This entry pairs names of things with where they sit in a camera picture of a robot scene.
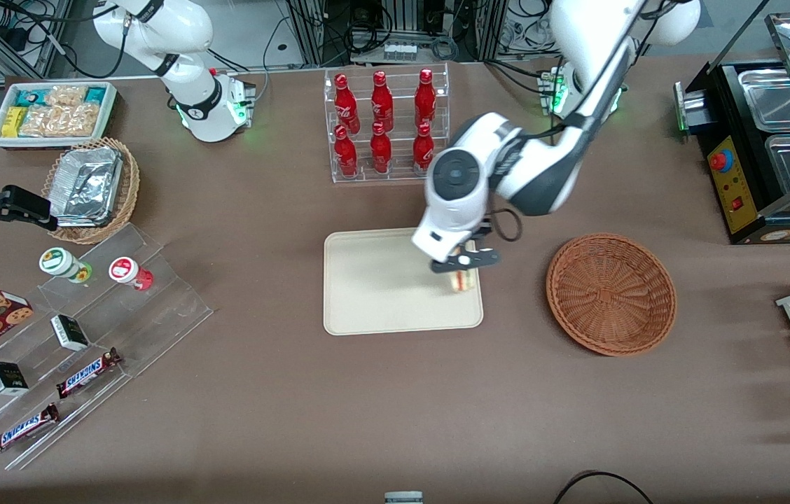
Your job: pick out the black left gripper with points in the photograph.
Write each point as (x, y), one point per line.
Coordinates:
(482, 231)

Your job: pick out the triangular sandwich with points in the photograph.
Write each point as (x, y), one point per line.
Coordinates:
(463, 281)

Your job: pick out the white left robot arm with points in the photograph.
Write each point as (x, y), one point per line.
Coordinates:
(535, 175)

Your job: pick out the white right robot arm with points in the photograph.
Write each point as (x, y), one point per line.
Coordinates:
(185, 35)

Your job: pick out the silver foil tray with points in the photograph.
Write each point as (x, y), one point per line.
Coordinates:
(87, 185)

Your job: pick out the tan wicker basket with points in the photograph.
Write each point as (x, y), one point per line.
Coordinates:
(130, 189)

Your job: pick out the cream plastic tray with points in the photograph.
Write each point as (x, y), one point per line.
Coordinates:
(381, 287)

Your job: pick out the round brown wicker basket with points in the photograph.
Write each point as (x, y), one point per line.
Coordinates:
(612, 294)

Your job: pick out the green lid cup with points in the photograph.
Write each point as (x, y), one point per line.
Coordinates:
(57, 262)

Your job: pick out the yellow snack pack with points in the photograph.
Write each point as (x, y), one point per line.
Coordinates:
(13, 122)

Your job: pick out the large clear cracker bag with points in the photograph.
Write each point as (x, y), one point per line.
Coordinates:
(62, 122)

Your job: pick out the red lid cup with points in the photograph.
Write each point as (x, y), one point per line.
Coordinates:
(125, 270)

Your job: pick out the teal snack pack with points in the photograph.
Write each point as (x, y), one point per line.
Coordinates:
(31, 96)
(95, 95)

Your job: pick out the clear acrylic bottle rack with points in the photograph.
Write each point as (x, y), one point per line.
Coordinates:
(398, 175)

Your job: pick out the small clear cracker bag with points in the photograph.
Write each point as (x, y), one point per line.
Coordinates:
(67, 95)

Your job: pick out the red cola bottle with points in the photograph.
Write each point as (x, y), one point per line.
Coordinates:
(381, 152)
(345, 105)
(425, 101)
(345, 155)
(423, 150)
(382, 103)

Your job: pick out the small black box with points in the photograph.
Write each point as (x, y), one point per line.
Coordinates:
(70, 332)
(6, 378)

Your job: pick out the clear acrylic stepped display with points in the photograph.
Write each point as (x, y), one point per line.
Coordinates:
(157, 315)

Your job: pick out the snickers bar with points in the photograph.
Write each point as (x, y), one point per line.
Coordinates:
(87, 373)
(22, 429)

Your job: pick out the white power strip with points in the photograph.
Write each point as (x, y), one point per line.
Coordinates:
(400, 52)

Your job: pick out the grey device at table edge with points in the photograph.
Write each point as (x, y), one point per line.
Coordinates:
(403, 498)

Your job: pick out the black hot food display case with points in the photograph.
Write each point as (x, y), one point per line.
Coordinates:
(724, 91)

